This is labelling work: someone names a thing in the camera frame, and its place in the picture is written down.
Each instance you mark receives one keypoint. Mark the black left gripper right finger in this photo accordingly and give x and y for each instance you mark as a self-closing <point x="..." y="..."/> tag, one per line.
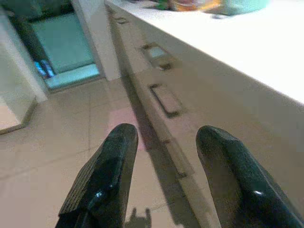
<point x="237" y="180"/>

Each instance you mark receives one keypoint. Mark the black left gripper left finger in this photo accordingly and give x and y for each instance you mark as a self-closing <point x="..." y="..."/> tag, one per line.
<point x="104" y="180"/>

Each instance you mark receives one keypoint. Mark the mint green mug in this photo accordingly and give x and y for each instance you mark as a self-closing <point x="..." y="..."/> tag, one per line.
<point x="242" y="6"/>

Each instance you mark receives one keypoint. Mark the white kitchen counter cabinet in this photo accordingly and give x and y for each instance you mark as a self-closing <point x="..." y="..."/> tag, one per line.
<point x="237" y="59"/>

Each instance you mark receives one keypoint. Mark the glass sliding door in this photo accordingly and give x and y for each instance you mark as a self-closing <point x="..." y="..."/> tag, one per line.
<point x="64" y="42"/>

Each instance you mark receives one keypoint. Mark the yellow red snack package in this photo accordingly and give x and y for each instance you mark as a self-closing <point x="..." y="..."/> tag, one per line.
<point x="190" y="4"/>

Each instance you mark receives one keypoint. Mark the green plastic bottle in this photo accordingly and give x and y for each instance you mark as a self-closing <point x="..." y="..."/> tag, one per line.
<point x="162" y="2"/>

